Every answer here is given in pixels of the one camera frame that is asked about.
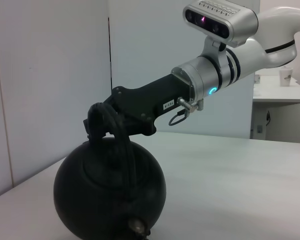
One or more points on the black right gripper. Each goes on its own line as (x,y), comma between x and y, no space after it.
(150,100)

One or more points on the black round teapot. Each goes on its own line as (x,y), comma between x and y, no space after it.
(102,180)

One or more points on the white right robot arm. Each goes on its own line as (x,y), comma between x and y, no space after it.
(252,55)

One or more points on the small grey socket box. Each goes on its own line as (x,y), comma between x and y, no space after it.
(259,128)

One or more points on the small white box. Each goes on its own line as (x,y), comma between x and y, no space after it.
(257,78)

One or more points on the white paper cup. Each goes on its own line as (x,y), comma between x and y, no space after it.
(286,77)

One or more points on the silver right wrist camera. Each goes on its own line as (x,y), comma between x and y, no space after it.
(227,17)

